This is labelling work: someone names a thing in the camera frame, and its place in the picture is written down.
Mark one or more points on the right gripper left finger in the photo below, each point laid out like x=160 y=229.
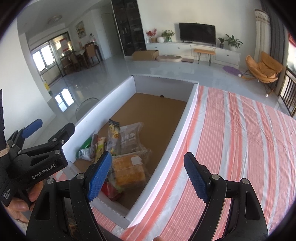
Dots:
x=49 y=220

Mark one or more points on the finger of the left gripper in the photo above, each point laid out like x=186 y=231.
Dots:
x=57 y=136
x=18 y=137

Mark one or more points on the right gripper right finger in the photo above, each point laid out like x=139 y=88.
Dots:
x=245 y=219

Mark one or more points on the green snack packet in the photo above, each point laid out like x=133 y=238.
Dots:
x=87 y=143

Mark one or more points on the dark brown chocolate bar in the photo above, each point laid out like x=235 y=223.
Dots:
x=93 y=146

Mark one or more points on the cream rice cracker packet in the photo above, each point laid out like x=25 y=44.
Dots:
x=100 y=148

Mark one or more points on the long brown yellow snack packet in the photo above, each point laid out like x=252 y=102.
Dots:
x=113 y=140

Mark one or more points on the brown cake slices clear bag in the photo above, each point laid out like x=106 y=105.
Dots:
x=130 y=138

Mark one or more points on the bread loaf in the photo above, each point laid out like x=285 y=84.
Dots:
x=129 y=171

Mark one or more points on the white blue triangular snack bag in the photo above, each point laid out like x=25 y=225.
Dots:
x=84 y=154

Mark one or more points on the left hand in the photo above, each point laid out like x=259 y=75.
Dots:
x=18 y=206

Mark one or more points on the striped red grey tablecloth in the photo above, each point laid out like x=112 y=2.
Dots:
x=235 y=137

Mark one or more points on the dining table with chairs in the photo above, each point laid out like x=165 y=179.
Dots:
x=88 y=57

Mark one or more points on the white cardboard box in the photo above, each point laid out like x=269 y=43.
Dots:
x=165 y=107

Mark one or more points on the brown cardboard box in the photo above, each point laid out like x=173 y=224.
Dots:
x=147 y=55

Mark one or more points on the wooden slatted chair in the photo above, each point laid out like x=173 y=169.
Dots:
x=287 y=91

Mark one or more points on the round beige floor cushion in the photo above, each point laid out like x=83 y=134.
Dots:
x=169 y=58

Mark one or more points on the red flower plant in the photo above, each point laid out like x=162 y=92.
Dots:
x=152 y=35

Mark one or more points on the black display cabinet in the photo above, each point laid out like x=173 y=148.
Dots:
x=129 y=26

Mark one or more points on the purple floor mat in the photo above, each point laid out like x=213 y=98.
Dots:
x=232 y=70

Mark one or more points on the orange lounge chair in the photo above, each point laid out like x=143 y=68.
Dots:
x=266 y=71

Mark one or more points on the leafy plant white vase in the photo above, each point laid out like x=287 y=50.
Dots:
x=166 y=36

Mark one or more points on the white tv cabinet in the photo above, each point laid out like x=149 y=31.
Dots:
x=185 y=50

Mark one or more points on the wooden bench stool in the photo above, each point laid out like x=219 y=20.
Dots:
x=200 y=52

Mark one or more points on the small potted plant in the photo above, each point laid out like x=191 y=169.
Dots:
x=221 y=42

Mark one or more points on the green potted plant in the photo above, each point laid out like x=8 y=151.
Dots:
x=233 y=43

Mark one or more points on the grey curtain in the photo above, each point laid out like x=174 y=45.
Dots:
x=279 y=36

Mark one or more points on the black television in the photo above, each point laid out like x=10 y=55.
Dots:
x=194 y=32

